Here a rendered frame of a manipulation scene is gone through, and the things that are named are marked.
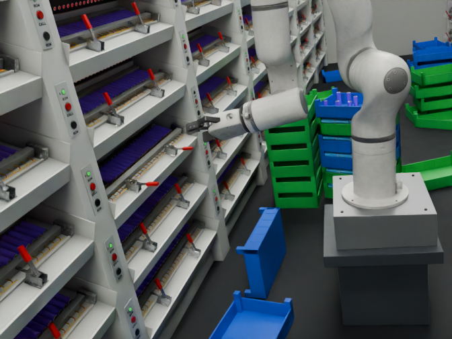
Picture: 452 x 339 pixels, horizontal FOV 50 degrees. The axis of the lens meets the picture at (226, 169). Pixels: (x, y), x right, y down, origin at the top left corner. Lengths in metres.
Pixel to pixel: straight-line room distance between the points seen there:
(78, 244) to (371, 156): 0.80
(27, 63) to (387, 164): 0.94
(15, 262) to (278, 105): 0.71
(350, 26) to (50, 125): 0.75
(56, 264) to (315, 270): 1.03
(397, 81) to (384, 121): 0.13
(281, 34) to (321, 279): 0.94
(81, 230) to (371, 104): 0.78
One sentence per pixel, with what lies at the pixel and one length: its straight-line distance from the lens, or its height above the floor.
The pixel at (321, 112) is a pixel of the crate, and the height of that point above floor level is 0.42.
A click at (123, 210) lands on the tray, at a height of 0.54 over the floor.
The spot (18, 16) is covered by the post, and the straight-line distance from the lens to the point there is 1.10.
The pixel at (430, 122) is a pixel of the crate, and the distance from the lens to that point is 3.14.
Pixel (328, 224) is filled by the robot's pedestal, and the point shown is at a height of 0.28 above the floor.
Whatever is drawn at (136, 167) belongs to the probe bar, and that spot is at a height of 0.58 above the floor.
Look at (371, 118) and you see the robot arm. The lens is 1.34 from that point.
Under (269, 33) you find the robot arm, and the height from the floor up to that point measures 0.91.
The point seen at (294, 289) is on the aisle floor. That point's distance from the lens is 1.78.
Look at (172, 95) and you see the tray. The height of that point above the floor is 0.72.
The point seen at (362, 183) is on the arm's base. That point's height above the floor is 0.44.
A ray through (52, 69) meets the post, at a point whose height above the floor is 0.94.
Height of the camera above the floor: 1.06
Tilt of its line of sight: 22 degrees down
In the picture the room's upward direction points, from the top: 11 degrees counter-clockwise
